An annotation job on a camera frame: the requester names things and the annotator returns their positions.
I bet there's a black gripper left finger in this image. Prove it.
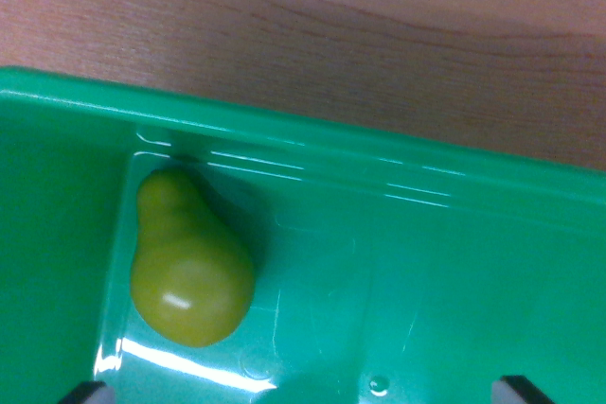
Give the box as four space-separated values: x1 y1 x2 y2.
58 380 116 404

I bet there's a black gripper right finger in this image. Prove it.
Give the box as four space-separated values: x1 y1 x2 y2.
490 375 555 404

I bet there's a green pear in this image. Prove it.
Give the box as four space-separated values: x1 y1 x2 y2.
129 166 258 348

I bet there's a green plastic bin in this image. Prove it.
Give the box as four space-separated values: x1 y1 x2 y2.
0 65 606 404

